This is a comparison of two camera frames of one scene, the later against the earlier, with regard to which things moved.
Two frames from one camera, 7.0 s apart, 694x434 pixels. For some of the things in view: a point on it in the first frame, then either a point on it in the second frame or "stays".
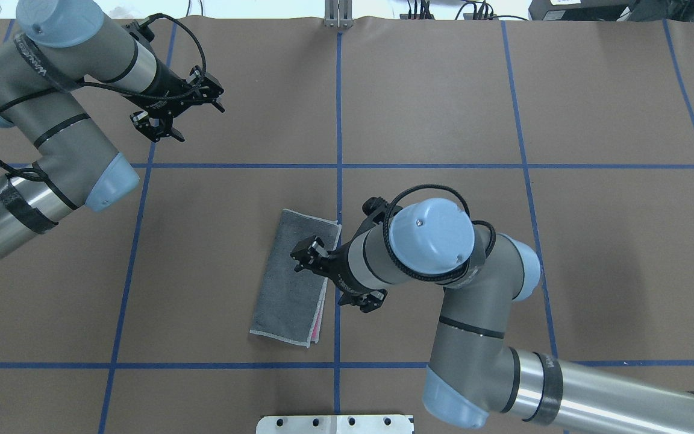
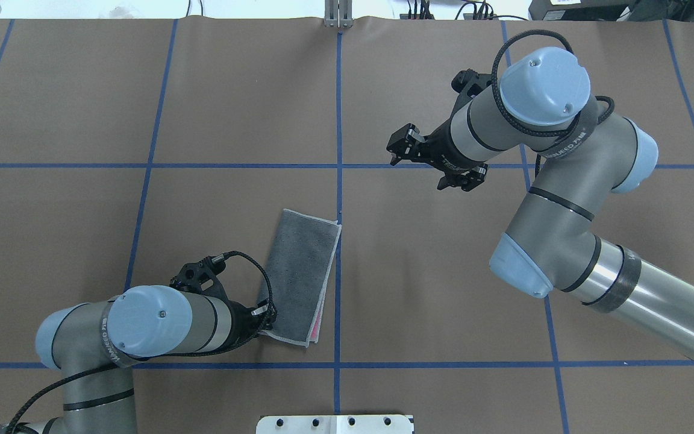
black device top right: (622, 10) stays
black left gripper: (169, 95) → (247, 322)
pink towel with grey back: (290, 304) stays
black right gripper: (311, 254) → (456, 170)
